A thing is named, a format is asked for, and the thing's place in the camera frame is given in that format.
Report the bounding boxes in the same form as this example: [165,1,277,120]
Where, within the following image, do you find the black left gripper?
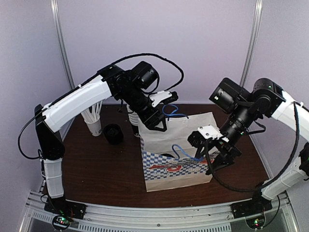
[119,85,168,132]

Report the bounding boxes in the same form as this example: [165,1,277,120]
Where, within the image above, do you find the paper cups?
[126,104,140,138]

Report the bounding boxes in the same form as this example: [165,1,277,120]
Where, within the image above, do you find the black plastic cup lid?
[160,153,174,159]

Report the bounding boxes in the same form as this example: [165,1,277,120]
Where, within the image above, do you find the blue checkered paper bag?
[138,112,217,192]

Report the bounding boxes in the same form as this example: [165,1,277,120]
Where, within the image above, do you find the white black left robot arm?
[35,61,178,215]

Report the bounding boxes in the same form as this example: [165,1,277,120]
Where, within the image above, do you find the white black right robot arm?
[189,78,309,214]

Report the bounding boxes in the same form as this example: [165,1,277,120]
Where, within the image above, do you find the black lid stack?
[103,124,124,145]

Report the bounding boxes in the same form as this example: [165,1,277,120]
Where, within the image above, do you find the white paper straw cup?
[86,118,102,137]

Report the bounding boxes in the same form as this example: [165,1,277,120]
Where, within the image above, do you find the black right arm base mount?
[231,197,272,218]

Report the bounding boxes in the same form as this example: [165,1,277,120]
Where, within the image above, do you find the aluminium table front rail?
[16,191,300,232]

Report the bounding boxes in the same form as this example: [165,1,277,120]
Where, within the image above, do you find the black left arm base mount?
[44,196,86,219]

